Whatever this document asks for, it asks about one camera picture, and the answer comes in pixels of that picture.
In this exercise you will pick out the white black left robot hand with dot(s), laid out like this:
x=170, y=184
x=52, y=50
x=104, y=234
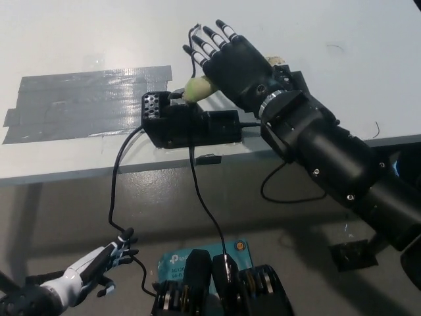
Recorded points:
x=79, y=273

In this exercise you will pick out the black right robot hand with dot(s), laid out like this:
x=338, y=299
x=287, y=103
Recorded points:
x=240, y=69

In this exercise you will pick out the tape-wrapped soldering iron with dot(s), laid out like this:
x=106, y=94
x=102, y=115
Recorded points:
x=197, y=89

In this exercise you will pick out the black soldering station base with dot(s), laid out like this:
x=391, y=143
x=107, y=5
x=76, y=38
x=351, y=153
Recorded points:
x=190, y=131

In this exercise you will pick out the black robot torso blocks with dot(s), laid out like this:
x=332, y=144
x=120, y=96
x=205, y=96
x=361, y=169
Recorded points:
x=200, y=276

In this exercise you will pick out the black square plate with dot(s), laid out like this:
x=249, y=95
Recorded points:
x=297, y=82

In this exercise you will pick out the grey table leg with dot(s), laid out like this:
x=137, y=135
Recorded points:
x=33, y=214

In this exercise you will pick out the small black tape strip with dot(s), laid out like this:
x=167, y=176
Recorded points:
x=208, y=160

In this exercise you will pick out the teal tp-link box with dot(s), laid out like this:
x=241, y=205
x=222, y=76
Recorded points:
x=176, y=263

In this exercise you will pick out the dark object under table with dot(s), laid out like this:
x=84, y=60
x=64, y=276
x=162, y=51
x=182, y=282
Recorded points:
x=408, y=164

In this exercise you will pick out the grey duct tape patch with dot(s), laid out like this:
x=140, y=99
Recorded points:
x=82, y=102

